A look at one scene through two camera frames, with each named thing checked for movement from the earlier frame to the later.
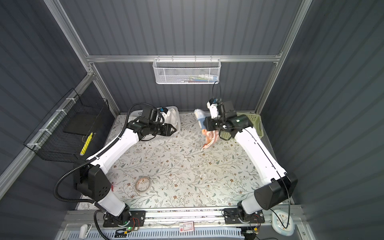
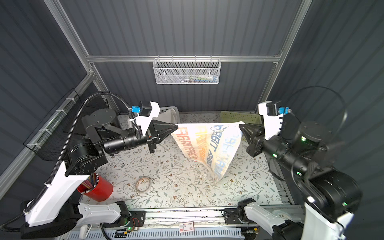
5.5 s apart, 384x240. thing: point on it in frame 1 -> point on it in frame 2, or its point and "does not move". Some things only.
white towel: [170, 117] does not move
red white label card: [188, 226] does not move
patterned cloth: [211, 137] -> [210, 143]
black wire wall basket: [64, 133] does not move
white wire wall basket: [186, 69] does not move
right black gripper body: [212, 124] -> [274, 147]
